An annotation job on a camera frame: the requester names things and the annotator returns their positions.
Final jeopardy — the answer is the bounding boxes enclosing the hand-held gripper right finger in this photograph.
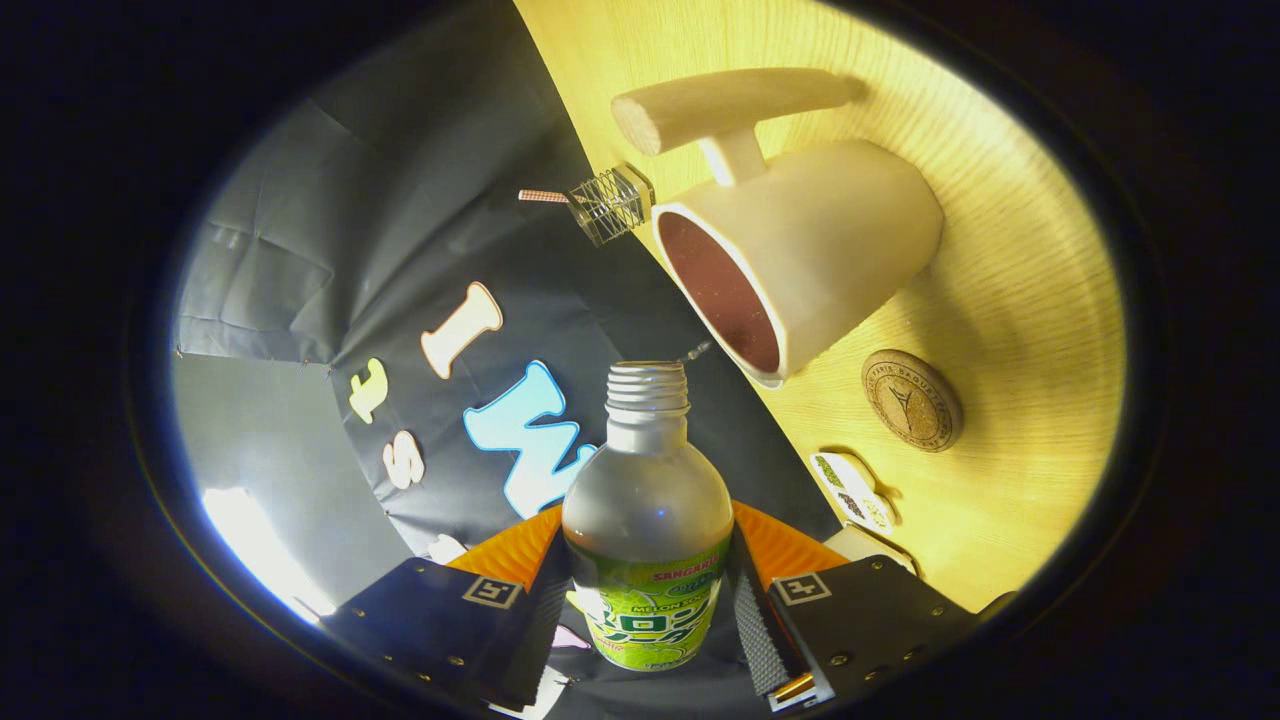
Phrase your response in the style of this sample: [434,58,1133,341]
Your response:
[727,500,986,713]

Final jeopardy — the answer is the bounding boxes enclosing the wire basket holder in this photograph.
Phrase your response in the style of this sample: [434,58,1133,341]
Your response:
[568,163,656,247]

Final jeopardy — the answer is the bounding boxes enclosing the wooden table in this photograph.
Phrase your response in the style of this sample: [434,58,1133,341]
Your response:
[515,0,1129,613]

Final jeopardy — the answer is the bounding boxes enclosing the round cork coaster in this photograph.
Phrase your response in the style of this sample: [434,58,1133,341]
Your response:
[862,349,964,453]

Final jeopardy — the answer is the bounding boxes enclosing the silver bottle with green label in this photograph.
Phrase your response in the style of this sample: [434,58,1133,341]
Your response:
[562,361,736,672]

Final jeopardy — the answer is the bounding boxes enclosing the white cup with wooden handle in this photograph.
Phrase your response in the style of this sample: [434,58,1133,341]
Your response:
[611,68,945,389]

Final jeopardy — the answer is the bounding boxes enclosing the white divided tray of beans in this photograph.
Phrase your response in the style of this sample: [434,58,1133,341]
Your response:
[810,452,898,534]

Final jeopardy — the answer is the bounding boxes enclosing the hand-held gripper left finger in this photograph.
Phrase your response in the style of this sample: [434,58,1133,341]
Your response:
[320,503,574,713]

